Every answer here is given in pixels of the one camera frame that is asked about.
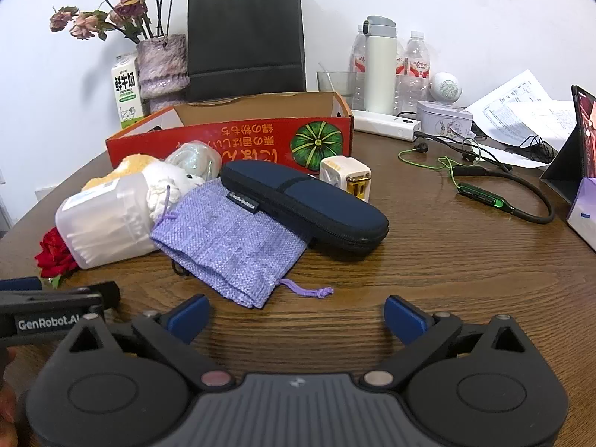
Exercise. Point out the printed paper sheets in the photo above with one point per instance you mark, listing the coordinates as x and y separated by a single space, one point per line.
521 107

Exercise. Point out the purple white tissue pack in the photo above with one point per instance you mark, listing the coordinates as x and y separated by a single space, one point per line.
584 216

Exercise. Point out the black paper bag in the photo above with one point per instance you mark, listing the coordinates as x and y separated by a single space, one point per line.
244 42

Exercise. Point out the red cardboard box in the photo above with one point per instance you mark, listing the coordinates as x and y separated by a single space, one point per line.
260 137

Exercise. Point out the clear glass cup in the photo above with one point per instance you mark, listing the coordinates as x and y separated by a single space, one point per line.
335 86

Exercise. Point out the tablet in dark case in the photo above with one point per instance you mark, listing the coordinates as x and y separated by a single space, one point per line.
570 158

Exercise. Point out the clear plastic water bottle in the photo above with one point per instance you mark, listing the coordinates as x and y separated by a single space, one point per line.
357 65
416 70

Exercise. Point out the navy zippered case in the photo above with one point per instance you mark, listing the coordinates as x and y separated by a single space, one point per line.
316 209

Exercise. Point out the white printed tin box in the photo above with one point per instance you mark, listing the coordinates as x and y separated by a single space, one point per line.
444 118

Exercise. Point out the white booklet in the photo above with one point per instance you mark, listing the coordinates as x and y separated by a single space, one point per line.
46 193

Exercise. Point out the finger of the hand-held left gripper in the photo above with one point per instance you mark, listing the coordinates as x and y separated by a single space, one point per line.
93 294
21 284

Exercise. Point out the iridescent figurine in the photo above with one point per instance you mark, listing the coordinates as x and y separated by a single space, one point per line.
195 158

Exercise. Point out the purple ceramic vase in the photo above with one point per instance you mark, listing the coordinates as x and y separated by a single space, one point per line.
163 67

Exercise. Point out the person's left hand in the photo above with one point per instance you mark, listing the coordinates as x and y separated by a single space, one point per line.
6 405

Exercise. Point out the white power bank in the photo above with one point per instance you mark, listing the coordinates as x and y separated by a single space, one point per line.
386 125

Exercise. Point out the red artificial rose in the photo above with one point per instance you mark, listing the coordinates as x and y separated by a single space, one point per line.
56 254

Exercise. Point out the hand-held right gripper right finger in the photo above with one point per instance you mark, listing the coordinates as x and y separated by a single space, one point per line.
403 319

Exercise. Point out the white thermos bottle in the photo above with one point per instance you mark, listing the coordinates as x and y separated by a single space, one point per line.
379 65

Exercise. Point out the white round speaker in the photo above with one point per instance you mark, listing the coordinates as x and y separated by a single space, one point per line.
446 87

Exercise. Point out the wooden desktop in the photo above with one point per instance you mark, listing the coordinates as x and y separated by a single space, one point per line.
419 265

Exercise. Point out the white yellow plush sheep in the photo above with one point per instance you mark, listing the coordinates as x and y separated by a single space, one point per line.
160 186

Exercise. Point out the white green milk carton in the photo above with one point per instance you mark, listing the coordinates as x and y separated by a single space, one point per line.
125 93

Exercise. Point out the translucent cotton swab box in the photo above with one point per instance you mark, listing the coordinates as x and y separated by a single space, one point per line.
102 223

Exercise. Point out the black green neckband earphones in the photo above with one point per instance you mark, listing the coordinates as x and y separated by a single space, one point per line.
493 202

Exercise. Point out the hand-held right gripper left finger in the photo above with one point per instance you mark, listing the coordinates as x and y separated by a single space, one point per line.
192 319

